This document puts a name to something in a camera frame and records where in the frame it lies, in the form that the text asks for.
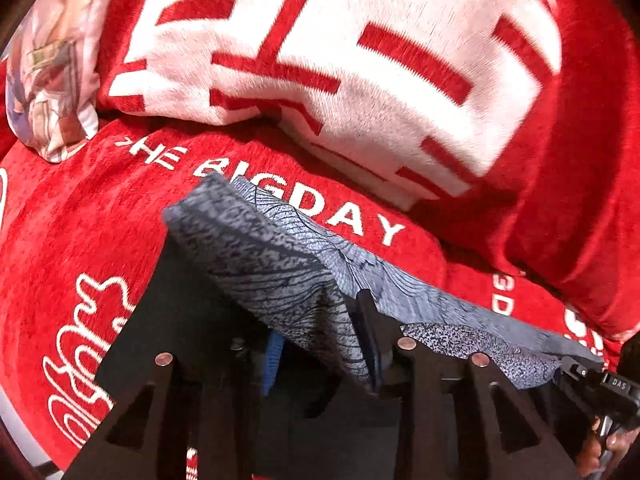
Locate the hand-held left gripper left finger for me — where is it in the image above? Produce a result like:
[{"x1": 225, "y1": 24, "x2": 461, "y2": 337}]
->
[{"x1": 62, "y1": 334, "x2": 287, "y2": 480}]

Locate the pale printed pillow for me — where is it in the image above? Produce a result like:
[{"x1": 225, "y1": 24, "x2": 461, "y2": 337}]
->
[{"x1": 5, "y1": 0, "x2": 113, "y2": 163}]

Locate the black pants grey patterned lining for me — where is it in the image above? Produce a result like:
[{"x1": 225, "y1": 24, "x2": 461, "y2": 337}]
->
[{"x1": 95, "y1": 171, "x2": 605, "y2": 480}]

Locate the red printed sofa cover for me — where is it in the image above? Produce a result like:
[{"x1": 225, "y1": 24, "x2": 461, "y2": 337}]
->
[{"x1": 0, "y1": 72, "x2": 640, "y2": 480}]

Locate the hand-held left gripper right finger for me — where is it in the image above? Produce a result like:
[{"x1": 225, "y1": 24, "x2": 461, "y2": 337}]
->
[{"x1": 350, "y1": 290, "x2": 581, "y2": 480}]

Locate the red cushion large white print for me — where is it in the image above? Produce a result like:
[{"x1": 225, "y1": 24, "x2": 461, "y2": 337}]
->
[{"x1": 95, "y1": 0, "x2": 640, "y2": 341}]

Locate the person's right hand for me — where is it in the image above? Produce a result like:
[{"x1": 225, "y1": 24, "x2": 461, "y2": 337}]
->
[{"x1": 574, "y1": 416, "x2": 640, "y2": 478}]

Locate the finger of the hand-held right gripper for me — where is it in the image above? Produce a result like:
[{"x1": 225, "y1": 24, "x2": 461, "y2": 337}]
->
[{"x1": 562, "y1": 356, "x2": 604, "y2": 387}]

